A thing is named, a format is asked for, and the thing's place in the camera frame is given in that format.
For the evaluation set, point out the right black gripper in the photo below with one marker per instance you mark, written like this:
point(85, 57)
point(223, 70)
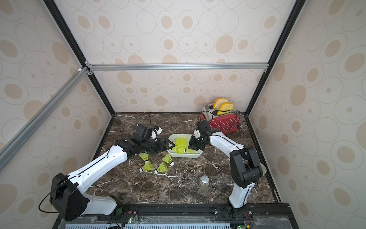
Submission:
point(195, 142)

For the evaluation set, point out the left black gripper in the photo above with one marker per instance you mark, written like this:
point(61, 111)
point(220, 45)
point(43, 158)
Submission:
point(161, 147)

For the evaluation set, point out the yellow shuttlecock seven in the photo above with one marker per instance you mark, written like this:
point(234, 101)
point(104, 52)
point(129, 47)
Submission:
point(178, 148)

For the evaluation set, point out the yellow shuttlecock six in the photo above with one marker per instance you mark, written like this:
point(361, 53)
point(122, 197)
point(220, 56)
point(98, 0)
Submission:
point(168, 159)

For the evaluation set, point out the yellow shuttlecock eight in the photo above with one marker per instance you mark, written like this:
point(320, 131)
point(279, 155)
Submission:
point(189, 151)

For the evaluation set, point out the yellow shuttlecock two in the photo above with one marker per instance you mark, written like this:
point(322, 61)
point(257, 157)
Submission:
point(181, 141)

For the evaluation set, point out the yellow shuttlecock five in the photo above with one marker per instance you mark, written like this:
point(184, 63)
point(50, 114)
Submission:
point(163, 168)

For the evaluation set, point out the yellow shuttlecock nine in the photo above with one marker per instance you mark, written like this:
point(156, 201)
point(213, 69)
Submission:
point(144, 157)

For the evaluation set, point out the yellow shuttlecock three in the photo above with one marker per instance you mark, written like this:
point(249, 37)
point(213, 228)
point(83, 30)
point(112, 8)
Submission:
point(147, 167)

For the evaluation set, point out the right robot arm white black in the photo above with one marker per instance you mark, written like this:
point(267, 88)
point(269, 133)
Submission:
point(246, 168)

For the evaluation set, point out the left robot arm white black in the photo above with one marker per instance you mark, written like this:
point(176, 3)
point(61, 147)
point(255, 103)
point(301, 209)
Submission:
point(68, 192)

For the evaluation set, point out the white plastic storage box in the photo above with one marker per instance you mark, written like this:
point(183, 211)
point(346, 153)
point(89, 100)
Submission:
point(175, 136)

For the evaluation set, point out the red toaster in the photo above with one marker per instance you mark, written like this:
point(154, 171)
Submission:
point(227, 123)

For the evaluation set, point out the glass spice jar silver lid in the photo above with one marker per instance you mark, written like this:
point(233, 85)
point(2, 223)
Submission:
point(204, 184)

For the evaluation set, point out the yellow bread slice rear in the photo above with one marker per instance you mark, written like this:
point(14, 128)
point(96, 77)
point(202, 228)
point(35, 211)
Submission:
point(219, 102)

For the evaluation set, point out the yellow bread slice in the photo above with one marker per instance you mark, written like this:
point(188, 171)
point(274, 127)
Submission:
point(225, 109)
point(219, 102)

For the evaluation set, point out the yellow bread slice front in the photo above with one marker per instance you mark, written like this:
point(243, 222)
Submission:
point(225, 109)

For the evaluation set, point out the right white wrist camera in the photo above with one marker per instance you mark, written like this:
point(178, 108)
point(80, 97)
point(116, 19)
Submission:
point(197, 133)

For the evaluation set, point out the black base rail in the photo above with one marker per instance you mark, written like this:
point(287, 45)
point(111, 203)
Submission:
point(251, 216)

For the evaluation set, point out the aluminium frame bar rear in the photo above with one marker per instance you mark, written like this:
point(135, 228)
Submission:
point(171, 67)

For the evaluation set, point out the aluminium frame bar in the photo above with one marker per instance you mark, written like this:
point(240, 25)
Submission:
point(171, 67)
point(18, 141)

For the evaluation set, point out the aluminium frame bar left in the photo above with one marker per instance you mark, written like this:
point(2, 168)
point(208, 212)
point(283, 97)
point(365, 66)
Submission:
point(18, 141)

